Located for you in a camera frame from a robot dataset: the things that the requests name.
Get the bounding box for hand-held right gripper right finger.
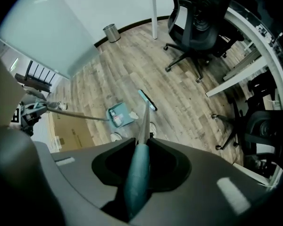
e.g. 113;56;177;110
148;137;192;193

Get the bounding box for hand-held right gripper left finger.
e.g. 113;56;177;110
92;137;136;187

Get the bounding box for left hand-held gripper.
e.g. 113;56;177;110
10;97;49;137

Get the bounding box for teal broom with metal pole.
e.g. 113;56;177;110
123;89;159;222

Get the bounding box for white and red wrapper trash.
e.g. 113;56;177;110
113;114;125;127

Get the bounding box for teal long-handled dustpan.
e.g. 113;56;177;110
46;102;135;129

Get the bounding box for wooden floor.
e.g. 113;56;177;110
46;17;270;170

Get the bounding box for stainless steel trash can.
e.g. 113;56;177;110
102;23;121;43

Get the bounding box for person's left white shoe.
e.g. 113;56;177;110
109;132;122;143

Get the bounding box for dark slatted bench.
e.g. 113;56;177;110
15;60;57;94

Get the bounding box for brown cardboard box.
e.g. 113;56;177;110
49;112;95;153

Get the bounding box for person's right white shoe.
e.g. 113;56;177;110
149;121;158;136

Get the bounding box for frosted glass door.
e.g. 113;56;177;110
0;0;100;80

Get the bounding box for black mesh office chair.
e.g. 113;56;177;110
211;97;283;181
164;0;245;84

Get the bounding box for black bag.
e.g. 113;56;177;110
247;71;277;94

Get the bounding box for white desk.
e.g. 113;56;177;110
206;7;283;110

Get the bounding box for white table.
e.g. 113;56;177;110
149;0;174;41

